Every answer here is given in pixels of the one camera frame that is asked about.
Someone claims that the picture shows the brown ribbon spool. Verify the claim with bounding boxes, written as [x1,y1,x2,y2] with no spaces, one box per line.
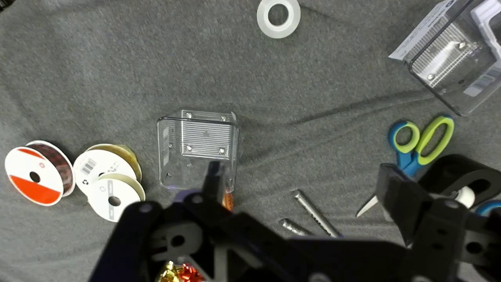
[3,139,77,208]

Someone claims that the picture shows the blue and green scissors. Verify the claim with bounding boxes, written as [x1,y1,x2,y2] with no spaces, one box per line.
[356,114,456,219]

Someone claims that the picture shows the small wooden block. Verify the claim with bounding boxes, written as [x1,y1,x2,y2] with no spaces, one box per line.
[221,189,237,213]

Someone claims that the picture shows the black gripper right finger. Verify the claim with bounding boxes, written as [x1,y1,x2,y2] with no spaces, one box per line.
[374,163,501,282]

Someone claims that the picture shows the long metal rod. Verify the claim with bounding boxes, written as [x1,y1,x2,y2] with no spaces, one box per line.
[291,188,343,239]

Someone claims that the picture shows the large clear plastic container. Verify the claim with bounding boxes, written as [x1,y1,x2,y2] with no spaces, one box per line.
[388,0,501,117]

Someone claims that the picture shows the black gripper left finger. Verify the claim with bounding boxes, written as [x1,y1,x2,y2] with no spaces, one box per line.
[89,160,287,282]

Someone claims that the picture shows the gold ribbon spool with barcode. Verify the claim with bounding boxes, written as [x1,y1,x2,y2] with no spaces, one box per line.
[72,142,144,199]

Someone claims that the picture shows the grey fabric table cloth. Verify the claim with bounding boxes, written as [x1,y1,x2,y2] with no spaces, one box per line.
[0,0,501,282]

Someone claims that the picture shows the red gold shiny gift bow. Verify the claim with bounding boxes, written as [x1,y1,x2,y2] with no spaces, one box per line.
[157,260,207,282]

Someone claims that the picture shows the white tape roll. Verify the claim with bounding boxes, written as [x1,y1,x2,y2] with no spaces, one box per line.
[255,0,302,40]

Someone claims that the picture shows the short metal rod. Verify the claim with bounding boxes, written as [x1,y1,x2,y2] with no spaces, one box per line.
[277,216,313,238]

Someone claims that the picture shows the small clear plastic container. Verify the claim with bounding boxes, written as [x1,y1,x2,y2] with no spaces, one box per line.
[155,108,241,202]

